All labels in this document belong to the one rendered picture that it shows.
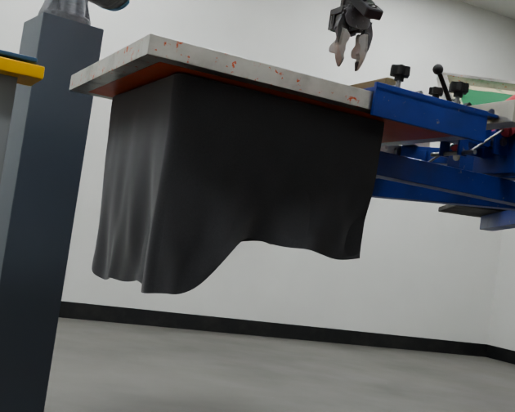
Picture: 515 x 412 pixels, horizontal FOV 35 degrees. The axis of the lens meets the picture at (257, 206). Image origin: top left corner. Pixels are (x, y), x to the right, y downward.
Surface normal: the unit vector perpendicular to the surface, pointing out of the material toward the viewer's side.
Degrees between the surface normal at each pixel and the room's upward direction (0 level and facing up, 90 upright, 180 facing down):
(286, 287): 90
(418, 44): 90
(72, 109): 90
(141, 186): 95
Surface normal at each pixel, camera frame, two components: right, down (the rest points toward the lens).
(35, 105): 0.55, 0.04
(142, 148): -0.85, -0.13
